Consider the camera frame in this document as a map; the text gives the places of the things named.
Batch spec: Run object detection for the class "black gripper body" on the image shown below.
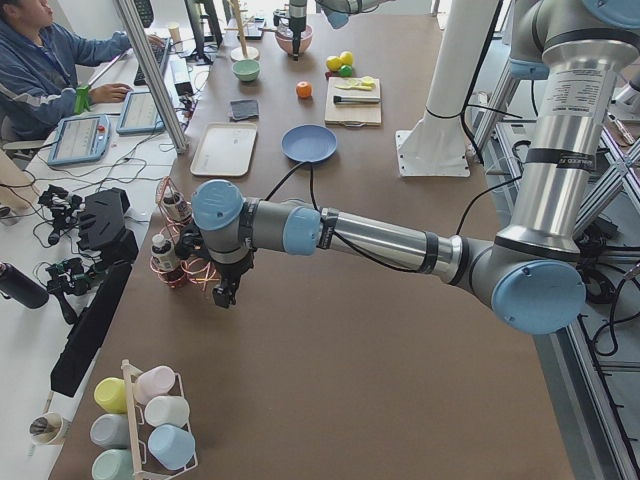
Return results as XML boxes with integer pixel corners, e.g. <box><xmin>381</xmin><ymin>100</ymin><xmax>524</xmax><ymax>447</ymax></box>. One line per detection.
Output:
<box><xmin>178</xmin><ymin>224</ymin><xmax>254</xmax><ymax>290</ymax></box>
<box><xmin>273</xmin><ymin>9</ymin><xmax>306</xmax><ymax>38</ymax></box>

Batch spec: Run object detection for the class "orange fruit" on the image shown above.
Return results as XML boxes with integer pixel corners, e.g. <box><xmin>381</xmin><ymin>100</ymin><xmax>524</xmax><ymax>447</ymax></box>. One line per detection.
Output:
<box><xmin>295</xmin><ymin>81</ymin><xmax>313</xmax><ymax>99</ymax></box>

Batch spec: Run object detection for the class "blue plate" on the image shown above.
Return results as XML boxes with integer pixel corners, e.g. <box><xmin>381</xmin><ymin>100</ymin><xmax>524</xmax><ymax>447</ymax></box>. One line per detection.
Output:
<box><xmin>281</xmin><ymin>124</ymin><xmax>338</xmax><ymax>163</ymax></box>

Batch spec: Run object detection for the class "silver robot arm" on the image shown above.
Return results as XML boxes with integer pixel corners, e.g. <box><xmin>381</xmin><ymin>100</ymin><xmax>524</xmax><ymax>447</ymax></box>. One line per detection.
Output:
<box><xmin>273</xmin><ymin>0</ymin><xmax>385</xmax><ymax>61</ymax></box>
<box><xmin>191</xmin><ymin>1</ymin><xmax>639</xmax><ymax>335</ymax></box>

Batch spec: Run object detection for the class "pink bowl with ice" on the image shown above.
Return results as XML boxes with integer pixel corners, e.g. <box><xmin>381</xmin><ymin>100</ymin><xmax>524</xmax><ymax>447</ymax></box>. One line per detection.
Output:
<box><xmin>275</xmin><ymin>21</ymin><xmax>313</xmax><ymax>56</ymax></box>

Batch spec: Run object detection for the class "tea bottle front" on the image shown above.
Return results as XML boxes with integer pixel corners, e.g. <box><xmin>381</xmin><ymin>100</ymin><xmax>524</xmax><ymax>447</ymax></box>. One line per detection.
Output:
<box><xmin>151</xmin><ymin>233</ymin><xmax>187</xmax><ymax>288</ymax></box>

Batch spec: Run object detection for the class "tea bottle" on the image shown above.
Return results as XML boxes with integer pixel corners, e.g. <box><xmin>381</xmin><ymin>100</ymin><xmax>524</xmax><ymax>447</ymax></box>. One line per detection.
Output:
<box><xmin>151</xmin><ymin>233</ymin><xmax>187</xmax><ymax>288</ymax></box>
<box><xmin>161</xmin><ymin>190</ymin><xmax>192</xmax><ymax>223</ymax></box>

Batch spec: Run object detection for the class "tea bottle back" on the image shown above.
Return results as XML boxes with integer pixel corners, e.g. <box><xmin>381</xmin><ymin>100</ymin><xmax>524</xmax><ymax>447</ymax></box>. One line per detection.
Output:
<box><xmin>161</xmin><ymin>190</ymin><xmax>192</xmax><ymax>223</ymax></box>

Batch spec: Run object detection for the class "yellow lemon lower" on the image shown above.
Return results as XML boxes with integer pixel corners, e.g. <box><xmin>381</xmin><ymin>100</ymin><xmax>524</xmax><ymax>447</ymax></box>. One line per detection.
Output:
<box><xmin>325</xmin><ymin>56</ymin><xmax>343</xmax><ymax>72</ymax></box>

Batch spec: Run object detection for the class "yellow lemon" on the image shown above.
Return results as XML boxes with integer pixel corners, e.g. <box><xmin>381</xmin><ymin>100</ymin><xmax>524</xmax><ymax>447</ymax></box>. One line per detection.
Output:
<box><xmin>339</xmin><ymin>51</ymin><xmax>354</xmax><ymax>66</ymax></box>
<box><xmin>325</xmin><ymin>56</ymin><xmax>343</xmax><ymax>72</ymax></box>

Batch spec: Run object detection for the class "yellow lemon upper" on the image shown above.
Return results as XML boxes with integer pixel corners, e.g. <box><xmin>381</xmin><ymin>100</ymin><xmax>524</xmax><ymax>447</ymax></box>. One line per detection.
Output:
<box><xmin>339</xmin><ymin>51</ymin><xmax>354</xmax><ymax>66</ymax></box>

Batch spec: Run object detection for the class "wooden cup tree stand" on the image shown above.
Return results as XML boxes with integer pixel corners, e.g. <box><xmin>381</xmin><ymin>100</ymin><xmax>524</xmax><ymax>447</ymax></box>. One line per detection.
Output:
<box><xmin>227</xmin><ymin>0</ymin><xmax>260</xmax><ymax>62</ymax></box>

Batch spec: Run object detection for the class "green lime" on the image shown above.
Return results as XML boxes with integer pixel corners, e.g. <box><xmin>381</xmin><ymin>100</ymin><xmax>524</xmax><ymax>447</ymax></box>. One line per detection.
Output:
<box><xmin>337</xmin><ymin>64</ymin><xmax>353</xmax><ymax>78</ymax></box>

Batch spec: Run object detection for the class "green bowl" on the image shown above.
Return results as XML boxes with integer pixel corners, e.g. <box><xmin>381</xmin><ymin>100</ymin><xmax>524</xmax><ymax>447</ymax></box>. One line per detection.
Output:
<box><xmin>232</xmin><ymin>59</ymin><xmax>261</xmax><ymax>82</ymax></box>

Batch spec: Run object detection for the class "lemon slice lower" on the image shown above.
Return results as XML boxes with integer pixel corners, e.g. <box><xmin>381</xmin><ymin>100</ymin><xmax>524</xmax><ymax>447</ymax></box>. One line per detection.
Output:
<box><xmin>344</xmin><ymin>78</ymin><xmax>362</xmax><ymax>89</ymax></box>

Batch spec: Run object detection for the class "yellow plastic knife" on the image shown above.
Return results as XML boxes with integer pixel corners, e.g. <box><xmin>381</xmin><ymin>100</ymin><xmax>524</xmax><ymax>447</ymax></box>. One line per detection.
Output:
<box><xmin>335</xmin><ymin>82</ymin><xmax>375</xmax><ymax>91</ymax></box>

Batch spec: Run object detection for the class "grey folded cloth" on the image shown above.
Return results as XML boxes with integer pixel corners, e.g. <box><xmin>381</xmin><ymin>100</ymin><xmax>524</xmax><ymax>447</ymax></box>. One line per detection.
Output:
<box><xmin>230</xmin><ymin>99</ymin><xmax>259</xmax><ymax>121</ymax></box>

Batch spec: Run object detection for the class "black equipment stand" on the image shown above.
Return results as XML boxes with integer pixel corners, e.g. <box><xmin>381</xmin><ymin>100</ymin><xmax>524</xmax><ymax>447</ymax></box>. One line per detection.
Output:
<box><xmin>50</xmin><ymin>187</ymin><xmax>140</xmax><ymax>399</ymax></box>

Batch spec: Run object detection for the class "wooden cutting board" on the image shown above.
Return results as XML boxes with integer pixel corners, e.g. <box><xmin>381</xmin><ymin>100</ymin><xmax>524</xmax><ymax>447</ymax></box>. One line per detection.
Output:
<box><xmin>324</xmin><ymin>76</ymin><xmax>382</xmax><ymax>127</ymax></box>

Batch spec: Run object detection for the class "cream rabbit tray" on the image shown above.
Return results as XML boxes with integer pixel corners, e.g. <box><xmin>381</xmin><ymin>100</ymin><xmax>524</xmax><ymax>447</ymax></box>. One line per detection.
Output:
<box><xmin>190</xmin><ymin>122</ymin><xmax>257</xmax><ymax>177</ymax></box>

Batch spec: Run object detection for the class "pink cup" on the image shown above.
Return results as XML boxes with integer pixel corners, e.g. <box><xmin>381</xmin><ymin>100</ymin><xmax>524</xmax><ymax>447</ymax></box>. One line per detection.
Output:
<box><xmin>133</xmin><ymin>365</ymin><xmax>175</xmax><ymax>405</ymax></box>

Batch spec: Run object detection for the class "wooden cup rack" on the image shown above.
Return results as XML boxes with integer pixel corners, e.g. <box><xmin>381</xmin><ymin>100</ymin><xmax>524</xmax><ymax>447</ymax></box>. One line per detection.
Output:
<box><xmin>121</xmin><ymin>359</ymin><xmax>199</xmax><ymax>480</ymax></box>

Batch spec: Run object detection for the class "white cup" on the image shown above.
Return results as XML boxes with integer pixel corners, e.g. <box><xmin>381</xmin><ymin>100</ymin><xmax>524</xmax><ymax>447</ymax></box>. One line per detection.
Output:
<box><xmin>144</xmin><ymin>395</ymin><xmax>190</xmax><ymax>428</ymax></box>

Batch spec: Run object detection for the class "teach pendant far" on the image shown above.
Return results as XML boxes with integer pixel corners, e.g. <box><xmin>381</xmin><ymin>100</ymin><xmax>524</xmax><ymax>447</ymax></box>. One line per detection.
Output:
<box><xmin>116</xmin><ymin>91</ymin><xmax>165</xmax><ymax>135</ymax></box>

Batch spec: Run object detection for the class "teach pendant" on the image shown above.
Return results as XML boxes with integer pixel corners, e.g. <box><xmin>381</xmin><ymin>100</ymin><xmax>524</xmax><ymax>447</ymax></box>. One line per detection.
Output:
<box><xmin>116</xmin><ymin>91</ymin><xmax>165</xmax><ymax>135</ymax></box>
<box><xmin>47</xmin><ymin>114</ymin><xmax>110</xmax><ymax>166</ymax></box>

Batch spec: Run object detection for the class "black keyboard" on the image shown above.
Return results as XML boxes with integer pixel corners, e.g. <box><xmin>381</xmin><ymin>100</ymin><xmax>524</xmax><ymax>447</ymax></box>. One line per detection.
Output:
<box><xmin>133</xmin><ymin>37</ymin><xmax>173</xmax><ymax>87</ymax></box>

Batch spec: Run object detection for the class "yellow cup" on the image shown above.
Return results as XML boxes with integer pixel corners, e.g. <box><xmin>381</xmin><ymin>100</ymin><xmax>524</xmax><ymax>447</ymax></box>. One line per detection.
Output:
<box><xmin>94</xmin><ymin>377</ymin><xmax>127</xmax><ymax>414</ymax></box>

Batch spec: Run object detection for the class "teach pendant near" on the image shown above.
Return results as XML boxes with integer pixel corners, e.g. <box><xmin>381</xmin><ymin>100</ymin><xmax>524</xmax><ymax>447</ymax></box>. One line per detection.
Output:
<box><xmin>47</xmin><ymin>114</ymin><xmax>110</xmax><ymax>166</ymax></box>

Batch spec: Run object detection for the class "blue cup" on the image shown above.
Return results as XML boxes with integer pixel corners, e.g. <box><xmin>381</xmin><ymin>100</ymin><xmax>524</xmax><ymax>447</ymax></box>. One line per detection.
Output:
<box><xmin>147</xmin><ymin>424</ymin><xmax>195</xmax><ymax>470</ymax></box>

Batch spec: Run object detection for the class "grey cup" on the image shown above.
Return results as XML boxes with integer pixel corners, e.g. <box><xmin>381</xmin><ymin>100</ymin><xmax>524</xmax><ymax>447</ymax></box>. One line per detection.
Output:
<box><xmin>90</xmin><ymin>413</ymin><xmax>130</xmax><ymax>449</ymax></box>

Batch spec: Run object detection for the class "black thermos bottle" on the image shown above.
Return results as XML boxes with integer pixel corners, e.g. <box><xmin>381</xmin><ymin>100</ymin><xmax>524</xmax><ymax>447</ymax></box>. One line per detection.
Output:
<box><xmin>1</xmin><ymin>263</ymin><xmax>49</xmax><ymax>309</ymax></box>

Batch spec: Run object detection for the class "mint green cup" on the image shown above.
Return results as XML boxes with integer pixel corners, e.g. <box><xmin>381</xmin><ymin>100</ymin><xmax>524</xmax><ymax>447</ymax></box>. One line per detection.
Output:
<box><xmin>91</xmin><ymin>449</ymin><xmax>134</xmax><ymax>480</ymax></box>

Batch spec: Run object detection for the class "paper cup with utensils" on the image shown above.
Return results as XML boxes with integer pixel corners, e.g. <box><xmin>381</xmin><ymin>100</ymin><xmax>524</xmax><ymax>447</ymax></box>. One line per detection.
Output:
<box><xmin>29</xmin><ymin>412</ymin><xmax>69</xmax><ymax>445</ymax></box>

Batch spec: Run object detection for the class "person in blue hoodie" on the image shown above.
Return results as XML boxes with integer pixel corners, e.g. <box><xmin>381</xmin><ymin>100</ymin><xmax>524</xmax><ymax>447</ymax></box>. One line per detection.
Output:
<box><xmin>0</xmin><ymin>0</ymin><xmax>166</xmax><ymax>142</ymax></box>

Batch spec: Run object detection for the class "copper wire bottle rack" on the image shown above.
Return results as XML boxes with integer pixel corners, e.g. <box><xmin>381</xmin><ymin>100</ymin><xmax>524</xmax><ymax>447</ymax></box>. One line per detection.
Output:
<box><xmin>150</xmin><ymin>176</ymin><xmax>220</xmax><ymax>290</ymax></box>

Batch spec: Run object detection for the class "aluminium frame post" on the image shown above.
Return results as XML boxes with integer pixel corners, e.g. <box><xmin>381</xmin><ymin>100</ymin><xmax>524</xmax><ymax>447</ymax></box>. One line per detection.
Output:
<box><xmin>115</xmin><ymin>0</ymin><xmax>188</xmax><ymax>154</ymax></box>

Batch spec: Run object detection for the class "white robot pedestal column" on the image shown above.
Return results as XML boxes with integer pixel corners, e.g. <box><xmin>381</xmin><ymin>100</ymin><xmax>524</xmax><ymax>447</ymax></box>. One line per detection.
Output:
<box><xmin>396</xmin><ymin>0</ymin><xmax>502</xmax><ymax>177</ymax></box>

